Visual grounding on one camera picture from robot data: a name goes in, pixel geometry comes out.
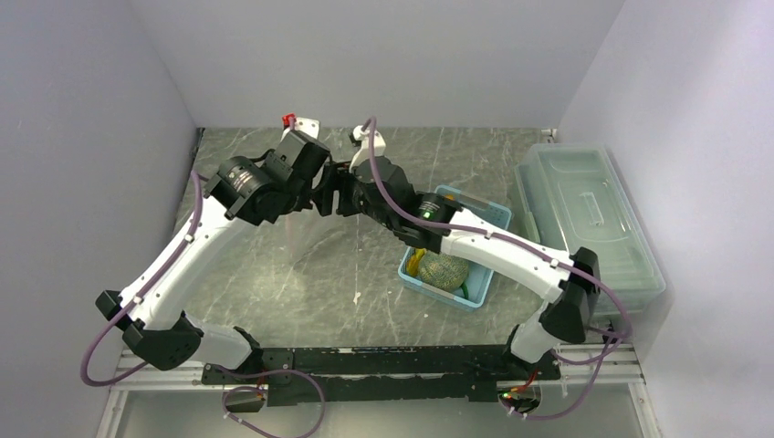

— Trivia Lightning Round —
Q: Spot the yellow banana bunch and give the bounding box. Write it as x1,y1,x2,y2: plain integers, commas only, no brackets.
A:
405,249,426,277

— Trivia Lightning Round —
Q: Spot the green netted melon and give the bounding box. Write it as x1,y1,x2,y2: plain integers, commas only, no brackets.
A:
418,252,470,292

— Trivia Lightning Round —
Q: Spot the clear zip top bag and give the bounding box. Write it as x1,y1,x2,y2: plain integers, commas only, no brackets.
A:
283,210,356,264

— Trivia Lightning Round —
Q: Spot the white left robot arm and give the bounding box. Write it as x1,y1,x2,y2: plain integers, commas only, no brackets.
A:
96,119,330,383

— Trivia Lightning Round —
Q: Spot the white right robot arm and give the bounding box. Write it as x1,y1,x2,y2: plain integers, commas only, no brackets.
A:
312,157,601,379

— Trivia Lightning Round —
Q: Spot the blue plastic basket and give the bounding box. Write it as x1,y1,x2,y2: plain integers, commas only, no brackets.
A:
397,184,513,311

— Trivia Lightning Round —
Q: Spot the clear plastic storage box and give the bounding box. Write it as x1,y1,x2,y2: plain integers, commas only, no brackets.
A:
508,143,665,314

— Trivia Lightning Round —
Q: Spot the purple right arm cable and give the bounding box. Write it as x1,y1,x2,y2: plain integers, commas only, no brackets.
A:
361,116,633,422

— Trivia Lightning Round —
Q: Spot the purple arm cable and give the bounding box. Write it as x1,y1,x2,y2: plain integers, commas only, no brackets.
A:
79,171,210,388
361,116,633,422

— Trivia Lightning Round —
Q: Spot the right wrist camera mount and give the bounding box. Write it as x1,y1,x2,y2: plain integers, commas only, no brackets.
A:
349,125,386,173

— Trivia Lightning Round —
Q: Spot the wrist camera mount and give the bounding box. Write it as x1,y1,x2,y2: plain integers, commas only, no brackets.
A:
281,113,320,140
349,125,386,173

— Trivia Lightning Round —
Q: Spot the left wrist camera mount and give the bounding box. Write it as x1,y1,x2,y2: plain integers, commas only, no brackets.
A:
281,113,320,140

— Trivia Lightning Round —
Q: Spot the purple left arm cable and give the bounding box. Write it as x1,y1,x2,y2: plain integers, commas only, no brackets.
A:
79,171,210,388

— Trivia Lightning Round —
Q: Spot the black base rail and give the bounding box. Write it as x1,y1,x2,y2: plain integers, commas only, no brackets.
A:
202,345,560,407

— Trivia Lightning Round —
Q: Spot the aluminium frame rail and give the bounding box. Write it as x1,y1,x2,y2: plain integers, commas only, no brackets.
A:
97,344,662,437

